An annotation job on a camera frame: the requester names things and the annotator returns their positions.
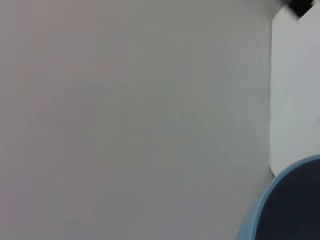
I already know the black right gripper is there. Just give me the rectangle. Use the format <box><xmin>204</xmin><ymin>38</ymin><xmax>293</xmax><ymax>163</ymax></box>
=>
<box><xmin>279</xmin><ymin>0</ymin><xmax>316</xmax><ymax>19</ymax></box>

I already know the blue bowl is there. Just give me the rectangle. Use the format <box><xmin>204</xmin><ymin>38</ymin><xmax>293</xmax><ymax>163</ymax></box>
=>
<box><xmin>236</xmin><ymin>154</ymin><xmax>320</xmax><ymax>240</ymax></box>

